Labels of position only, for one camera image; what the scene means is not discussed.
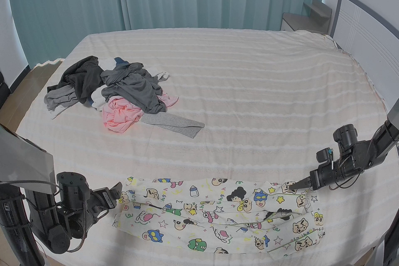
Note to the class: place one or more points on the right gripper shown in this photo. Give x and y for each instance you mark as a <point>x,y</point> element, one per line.
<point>324,177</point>

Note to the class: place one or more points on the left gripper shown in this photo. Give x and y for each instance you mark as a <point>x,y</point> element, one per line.
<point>107,201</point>

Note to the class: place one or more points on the white printed pyjama top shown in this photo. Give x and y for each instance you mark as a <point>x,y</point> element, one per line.
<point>218,215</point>

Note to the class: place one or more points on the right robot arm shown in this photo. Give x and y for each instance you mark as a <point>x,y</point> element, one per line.
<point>367,152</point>

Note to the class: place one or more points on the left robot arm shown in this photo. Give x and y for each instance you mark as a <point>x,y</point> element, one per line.
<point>25,158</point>

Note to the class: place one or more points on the pile of clothes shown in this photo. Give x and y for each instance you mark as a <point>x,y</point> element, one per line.
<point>134,93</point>

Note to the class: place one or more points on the bed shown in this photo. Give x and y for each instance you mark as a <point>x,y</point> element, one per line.
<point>249,87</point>

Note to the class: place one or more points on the black cabinet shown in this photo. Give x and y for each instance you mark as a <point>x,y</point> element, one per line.
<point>3,87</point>

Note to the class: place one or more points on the grey bedside table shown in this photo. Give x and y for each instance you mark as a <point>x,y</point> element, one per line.
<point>304,20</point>

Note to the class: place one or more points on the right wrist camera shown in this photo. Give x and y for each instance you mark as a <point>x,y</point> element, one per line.
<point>324,157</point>

